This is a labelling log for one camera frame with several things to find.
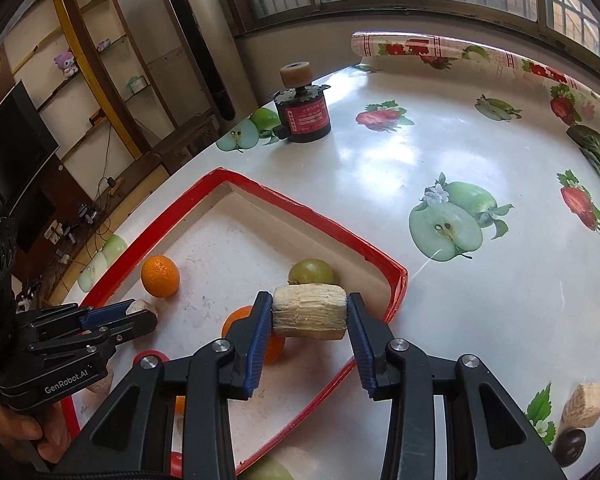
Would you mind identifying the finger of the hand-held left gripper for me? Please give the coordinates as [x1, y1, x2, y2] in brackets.
[15, 299, 136, 333]
[22, 308, 158, 356]

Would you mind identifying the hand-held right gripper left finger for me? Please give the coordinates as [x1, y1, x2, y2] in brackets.
[55, 290, 274, 480]

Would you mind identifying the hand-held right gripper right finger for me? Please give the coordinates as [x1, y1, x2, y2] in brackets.
[345, 292, 568, 480]

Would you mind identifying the beige sugarcane piece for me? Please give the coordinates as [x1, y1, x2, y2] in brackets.
[271, 282, 349, 342]
[87, 367, 115, 395]
[561, 382, 600, 429]
[127, 298, 158, 318]

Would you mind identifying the red-rimmed white tray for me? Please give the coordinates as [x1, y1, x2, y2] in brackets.
[60, 168, 409, 476]

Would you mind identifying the person's left hand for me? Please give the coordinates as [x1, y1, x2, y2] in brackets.
[0, 402, 73, 463]

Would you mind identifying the green round fruit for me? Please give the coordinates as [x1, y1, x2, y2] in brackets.
[287, 258, 336, 286]

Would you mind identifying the wooden television cabinet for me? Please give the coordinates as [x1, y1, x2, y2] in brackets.
[10, 150, 171, 291]

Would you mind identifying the fruit print tablecloth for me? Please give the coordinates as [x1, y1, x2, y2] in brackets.
[77, 31, 600, 480]

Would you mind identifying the wooden bench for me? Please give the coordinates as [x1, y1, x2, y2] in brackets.
[152, 114, 221, 173]

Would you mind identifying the black television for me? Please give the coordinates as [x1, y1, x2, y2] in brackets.
[0, 80, 60, 196]

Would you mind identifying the dark plum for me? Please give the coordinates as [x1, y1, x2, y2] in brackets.
[552, 428, 587, 468]

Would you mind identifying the black motor with cork wheel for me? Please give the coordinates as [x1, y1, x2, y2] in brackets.
[271, 61, 332, 144]

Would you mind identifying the purple plush toy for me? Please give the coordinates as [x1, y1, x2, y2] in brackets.
[54, 51, 79, 78]

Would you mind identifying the white tower air conditioner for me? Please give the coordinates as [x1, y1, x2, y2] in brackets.
[152, 0, 246, 122]

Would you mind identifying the wooden wall shelf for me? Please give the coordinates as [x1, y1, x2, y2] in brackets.
[2, 0, 161, 161]

